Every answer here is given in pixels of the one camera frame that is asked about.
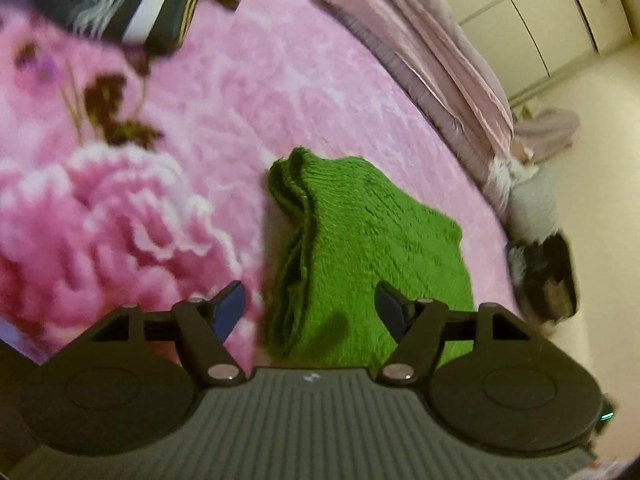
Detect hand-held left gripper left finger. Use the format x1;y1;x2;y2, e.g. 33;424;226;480
92;280;247;387

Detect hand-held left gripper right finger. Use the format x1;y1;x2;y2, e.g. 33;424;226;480
375;280;528;387

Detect green knitted sweater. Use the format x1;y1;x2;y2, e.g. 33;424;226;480
262;146;476;376

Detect white fluffy cloth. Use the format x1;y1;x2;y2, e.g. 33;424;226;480
482;157;562;242

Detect pink floral blanket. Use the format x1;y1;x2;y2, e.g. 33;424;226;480
0;0;541;366

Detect pale mauve cloth heap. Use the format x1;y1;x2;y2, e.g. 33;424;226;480
512;107;582;163

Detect pale pink quilt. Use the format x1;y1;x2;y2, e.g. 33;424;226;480
280;0;516;211

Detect dark striped garment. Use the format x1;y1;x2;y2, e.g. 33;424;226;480
0;0;241;58

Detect white wardrobe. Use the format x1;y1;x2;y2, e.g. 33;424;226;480
415;0;640;101

